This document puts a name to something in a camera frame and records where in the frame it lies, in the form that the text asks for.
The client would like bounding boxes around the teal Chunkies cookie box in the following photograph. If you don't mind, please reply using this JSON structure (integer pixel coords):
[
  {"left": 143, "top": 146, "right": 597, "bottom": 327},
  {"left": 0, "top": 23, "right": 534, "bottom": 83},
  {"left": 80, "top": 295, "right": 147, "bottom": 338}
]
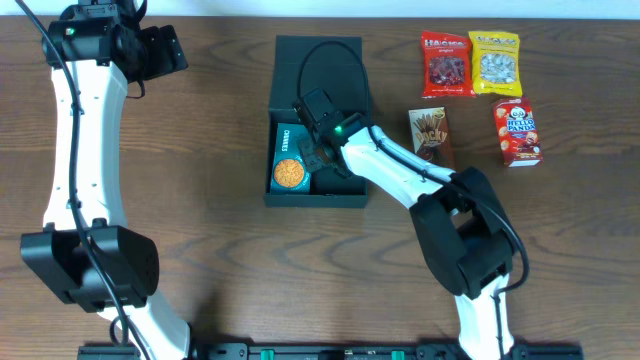
[{"left": 270, "top": 123, "right": 311, "bottom": 194}]

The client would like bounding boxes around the dark green box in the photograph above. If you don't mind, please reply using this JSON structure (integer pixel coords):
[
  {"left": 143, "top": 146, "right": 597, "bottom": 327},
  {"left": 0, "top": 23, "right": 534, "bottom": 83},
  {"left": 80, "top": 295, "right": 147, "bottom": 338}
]
[{"left": 263, "top": 34, "right": 372, "bottom": 209}]

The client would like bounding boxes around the brown Pocky box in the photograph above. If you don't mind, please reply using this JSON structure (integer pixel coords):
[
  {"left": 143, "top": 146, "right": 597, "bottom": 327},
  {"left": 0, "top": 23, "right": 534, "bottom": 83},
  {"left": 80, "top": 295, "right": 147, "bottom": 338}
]
[{"left": 408, "top": 107, "right": 455, "bottom": 169}]

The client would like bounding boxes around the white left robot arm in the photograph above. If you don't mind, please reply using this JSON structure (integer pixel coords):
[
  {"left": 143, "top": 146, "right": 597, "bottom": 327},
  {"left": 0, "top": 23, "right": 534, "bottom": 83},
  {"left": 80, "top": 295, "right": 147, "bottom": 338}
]
[{"left": 20, "top": 0, "right": 191, "bottom": 359}]

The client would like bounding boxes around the red Haribo candy bag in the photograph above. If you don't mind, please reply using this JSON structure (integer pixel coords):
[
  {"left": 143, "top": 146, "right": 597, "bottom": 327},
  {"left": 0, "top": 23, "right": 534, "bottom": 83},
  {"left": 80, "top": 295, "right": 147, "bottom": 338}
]
[{"left": 421, "top": 31, "right": 475, "bottom": 98}]

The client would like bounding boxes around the yellow candy bag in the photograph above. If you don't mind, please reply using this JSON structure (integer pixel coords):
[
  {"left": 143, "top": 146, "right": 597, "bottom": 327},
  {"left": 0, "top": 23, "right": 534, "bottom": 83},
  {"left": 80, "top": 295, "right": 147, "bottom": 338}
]
[{"left": 469, "top": 31, "right": 523, "bottom": 97}]

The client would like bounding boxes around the red Hello Panda box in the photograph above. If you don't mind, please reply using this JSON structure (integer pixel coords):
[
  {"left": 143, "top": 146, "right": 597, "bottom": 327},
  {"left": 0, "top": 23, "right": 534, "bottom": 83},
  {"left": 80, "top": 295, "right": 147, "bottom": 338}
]
[{"left": 492, "top": 97, "right": 543, "bottom": 167}]

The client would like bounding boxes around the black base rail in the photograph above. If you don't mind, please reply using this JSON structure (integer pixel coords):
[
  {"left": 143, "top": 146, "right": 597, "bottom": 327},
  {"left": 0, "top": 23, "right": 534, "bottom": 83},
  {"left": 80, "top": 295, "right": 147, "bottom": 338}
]
[{"left": 76, "top": 340, "right": 585, "bottom": 360}]

